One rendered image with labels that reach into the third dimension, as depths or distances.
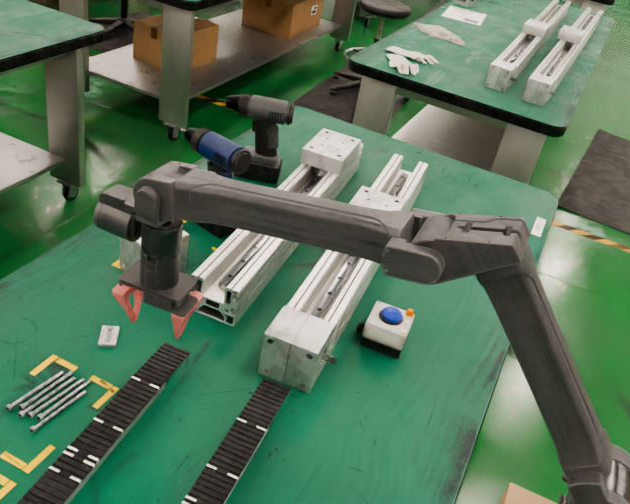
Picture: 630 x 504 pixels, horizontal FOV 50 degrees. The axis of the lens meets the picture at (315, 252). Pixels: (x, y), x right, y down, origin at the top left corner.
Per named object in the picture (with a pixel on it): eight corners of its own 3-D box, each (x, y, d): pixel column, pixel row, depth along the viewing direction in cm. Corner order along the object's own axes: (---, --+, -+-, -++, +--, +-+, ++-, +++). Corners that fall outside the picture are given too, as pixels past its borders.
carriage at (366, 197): (381, 256, 147) (388, 230, 144) (335, 239, 150) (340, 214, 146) (399, 224, 160) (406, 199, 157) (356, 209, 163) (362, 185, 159)
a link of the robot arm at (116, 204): (156, 194, 87) (192, 171, 94) (83, 165, 90) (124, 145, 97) (151, 269, 94) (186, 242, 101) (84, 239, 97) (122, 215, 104)
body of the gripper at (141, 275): (140, 266, 106) (142, 227, 101) (199, 288, 104) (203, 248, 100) (117, 288, 100) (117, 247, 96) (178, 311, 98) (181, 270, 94)
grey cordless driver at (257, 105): (280, 186, 178) (293, 109, 166) (207, 171, 178) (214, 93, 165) (284, 173, 184) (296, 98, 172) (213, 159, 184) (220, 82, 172)
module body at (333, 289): (326, 362, 125) (334, 328, 120) (277, 343, 127) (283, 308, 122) (420, 191, 190) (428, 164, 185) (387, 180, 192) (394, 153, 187)
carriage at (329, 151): (337, 184, 172) (342, 161, 168) (298, 171, 174) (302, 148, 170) (356, 162, 185) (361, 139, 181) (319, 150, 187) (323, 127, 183)
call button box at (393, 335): (398, 360, 129) (406, 335, 125) (350, 342, 131) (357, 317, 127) (407, 336, 135) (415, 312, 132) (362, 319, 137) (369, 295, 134)
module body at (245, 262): (234, 327, 129) (238, 292, 124) (187, 308, 131) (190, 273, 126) (357, 170, 193) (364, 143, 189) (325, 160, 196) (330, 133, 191)
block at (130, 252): (154, 295, 132) (155, 256, 127) (119, 267, 138) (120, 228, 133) (193, 278, 139) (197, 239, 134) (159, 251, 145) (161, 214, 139)
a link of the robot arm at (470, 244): (506, 219, 69) (522, 184, 77) (392, 253, 76) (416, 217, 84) (644, 546, 80) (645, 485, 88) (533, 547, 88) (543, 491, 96)
